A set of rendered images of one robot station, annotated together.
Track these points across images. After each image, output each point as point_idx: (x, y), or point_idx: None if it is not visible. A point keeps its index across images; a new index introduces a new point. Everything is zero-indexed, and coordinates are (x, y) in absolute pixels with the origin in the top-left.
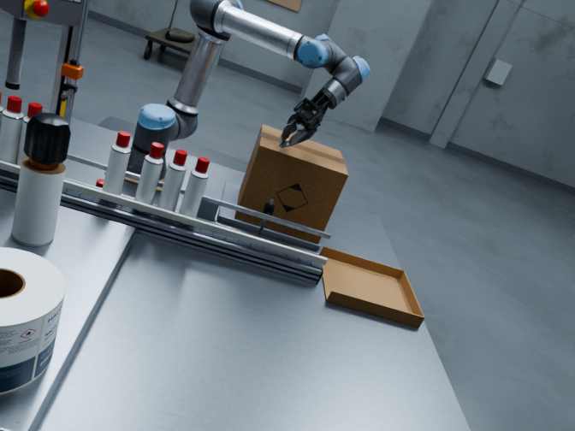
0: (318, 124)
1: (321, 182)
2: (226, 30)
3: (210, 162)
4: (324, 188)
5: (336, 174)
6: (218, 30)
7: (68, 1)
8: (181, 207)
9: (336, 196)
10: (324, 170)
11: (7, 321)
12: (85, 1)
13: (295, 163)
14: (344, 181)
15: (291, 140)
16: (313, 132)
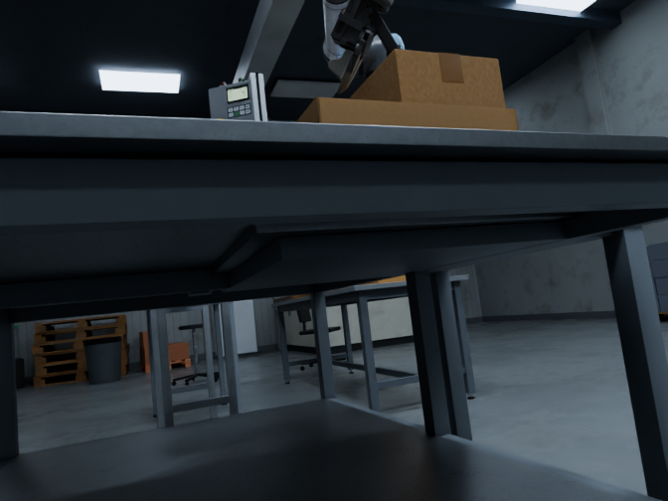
0: (365, 33)
1: (380, 92)
2: (332, 51)
3: None
4: (385, 95)
5: (385, 63)
6: (334, 58)
7: (242, 115)
8: None
9: (397, 91)
10: (376, 74)
11: None
12: (256, 110)
13: (357, 97)
14: (395, 62)
15: (335, 74)
16: (358, 46)
